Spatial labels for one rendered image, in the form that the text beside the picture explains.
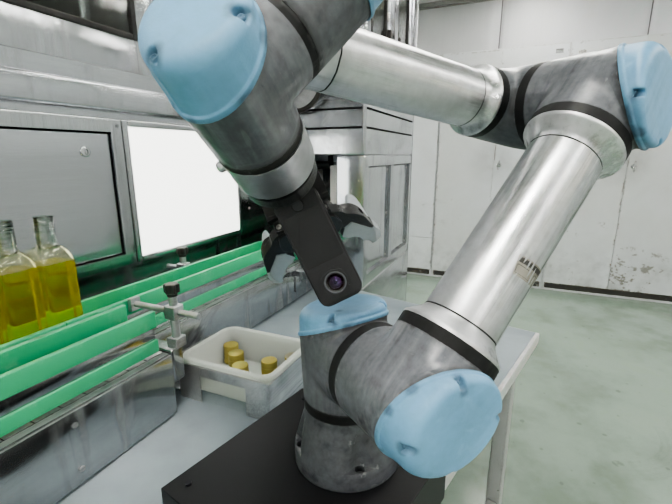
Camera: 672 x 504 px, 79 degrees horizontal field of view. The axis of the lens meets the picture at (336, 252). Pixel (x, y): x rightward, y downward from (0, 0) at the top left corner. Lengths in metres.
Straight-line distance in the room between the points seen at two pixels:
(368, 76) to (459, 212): 3.75
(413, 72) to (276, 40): 0.26
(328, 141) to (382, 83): 1.03
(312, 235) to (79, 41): 0.84
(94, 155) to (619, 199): 3.90
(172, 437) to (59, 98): 0.69
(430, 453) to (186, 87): 0.35
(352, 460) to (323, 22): 0.49
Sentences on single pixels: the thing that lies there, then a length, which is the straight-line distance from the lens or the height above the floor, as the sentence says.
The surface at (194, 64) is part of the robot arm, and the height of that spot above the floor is 1.29.
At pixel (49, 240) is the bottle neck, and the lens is 0.82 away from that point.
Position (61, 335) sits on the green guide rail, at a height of 0.96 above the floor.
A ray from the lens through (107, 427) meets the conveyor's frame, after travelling 0.79.
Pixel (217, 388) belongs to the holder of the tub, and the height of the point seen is 0.79.
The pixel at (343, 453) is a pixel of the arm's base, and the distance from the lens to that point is 0.57.
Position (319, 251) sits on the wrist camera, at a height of 1.15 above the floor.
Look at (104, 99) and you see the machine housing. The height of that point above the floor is 1.36.
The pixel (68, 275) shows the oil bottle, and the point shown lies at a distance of 0.83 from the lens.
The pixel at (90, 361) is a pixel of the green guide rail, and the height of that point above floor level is 0.93.
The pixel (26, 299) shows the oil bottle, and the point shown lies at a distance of 0.81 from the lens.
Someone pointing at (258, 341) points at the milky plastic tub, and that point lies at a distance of 0.98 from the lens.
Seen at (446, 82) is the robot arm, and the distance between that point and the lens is 0.55.
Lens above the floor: 1.24
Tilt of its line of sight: 13 degrees down
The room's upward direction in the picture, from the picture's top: straight up
